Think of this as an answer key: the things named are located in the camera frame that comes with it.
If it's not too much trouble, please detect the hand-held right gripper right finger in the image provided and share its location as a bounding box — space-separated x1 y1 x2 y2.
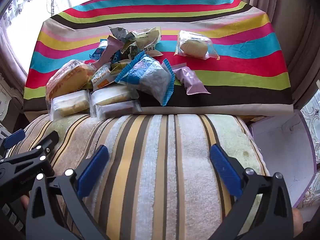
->
209 144 294 240

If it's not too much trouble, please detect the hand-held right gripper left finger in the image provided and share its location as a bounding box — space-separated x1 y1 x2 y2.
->
25 144 110 240

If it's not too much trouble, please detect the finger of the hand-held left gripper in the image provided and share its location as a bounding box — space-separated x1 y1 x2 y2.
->
0 129 26 153
0 131 60 167

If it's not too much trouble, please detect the white box with purple rim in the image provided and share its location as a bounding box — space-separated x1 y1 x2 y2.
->
250 110 318 208

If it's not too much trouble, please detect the orange print bread packet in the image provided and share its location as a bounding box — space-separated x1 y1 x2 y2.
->
46 59 97 110

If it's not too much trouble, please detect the pink snack packet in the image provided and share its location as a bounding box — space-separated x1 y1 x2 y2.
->
172 64 212 95

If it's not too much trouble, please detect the blue and white candy packet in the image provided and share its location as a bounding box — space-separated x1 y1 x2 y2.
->
89 39 108 61

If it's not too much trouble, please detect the blue-edged clear snack packet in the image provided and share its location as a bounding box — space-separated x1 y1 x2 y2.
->
115 51 175 107

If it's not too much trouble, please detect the green and white snack packet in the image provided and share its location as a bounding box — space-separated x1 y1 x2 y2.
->
122 44 144 62

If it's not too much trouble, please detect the round bread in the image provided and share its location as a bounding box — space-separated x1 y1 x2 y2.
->
174 30 220 60

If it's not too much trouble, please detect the white nut packet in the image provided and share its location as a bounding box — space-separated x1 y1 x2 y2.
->
108 26 129 42

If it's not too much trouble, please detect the white carved cabinet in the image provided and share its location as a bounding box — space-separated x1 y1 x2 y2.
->
0 74 24 130

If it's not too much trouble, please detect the clear cake packet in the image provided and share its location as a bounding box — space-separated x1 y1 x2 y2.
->
50 90 91 120
90 85 139 118
96 100 142 119

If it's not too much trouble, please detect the brown striped towel blanket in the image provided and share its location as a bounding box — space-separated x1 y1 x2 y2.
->
7 114 272 240

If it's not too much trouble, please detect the cream and orange snack packet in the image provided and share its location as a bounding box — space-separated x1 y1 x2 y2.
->
90 64 112 90

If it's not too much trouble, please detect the brown curtain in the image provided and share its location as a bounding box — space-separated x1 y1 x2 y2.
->
0 27 29 80
230 0 320 110

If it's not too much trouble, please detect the yellow snack packet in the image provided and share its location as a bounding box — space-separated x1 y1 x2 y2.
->
110 59 132 75

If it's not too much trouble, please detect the mauve long snack packet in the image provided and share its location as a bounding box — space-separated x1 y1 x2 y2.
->
94 36 125 70

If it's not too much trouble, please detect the rainbow striped tablecloth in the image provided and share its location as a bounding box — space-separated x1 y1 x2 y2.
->
22 0 293 117

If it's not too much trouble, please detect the beige snack packet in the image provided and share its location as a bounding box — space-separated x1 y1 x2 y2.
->
131 27 163 57

